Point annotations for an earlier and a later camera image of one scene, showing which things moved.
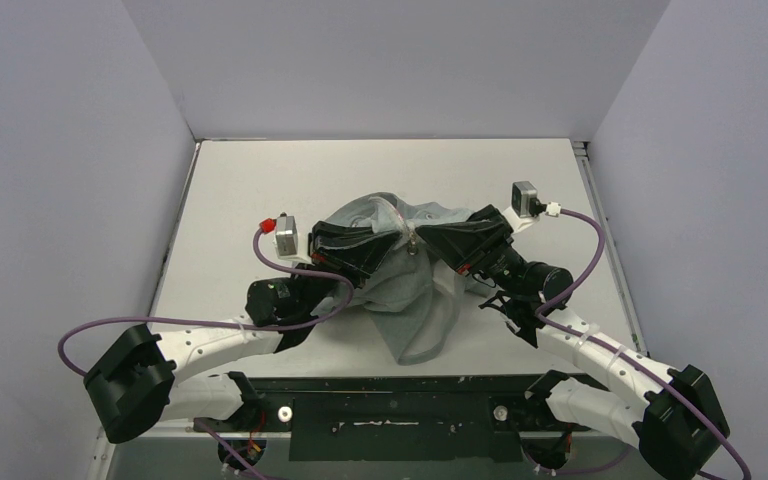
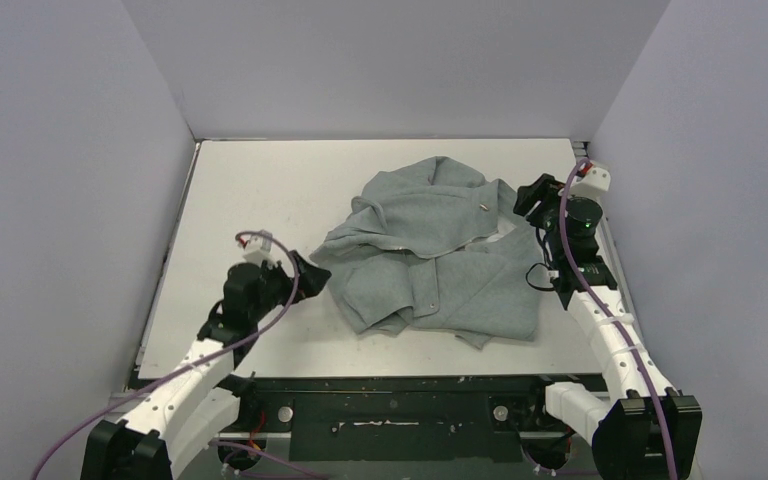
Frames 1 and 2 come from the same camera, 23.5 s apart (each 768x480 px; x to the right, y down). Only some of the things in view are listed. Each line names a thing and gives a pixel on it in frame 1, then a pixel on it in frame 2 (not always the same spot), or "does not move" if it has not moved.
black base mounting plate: [396, 418] does not move
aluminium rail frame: [581, 149] does not move
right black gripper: [485, 241] -> [540, 201]
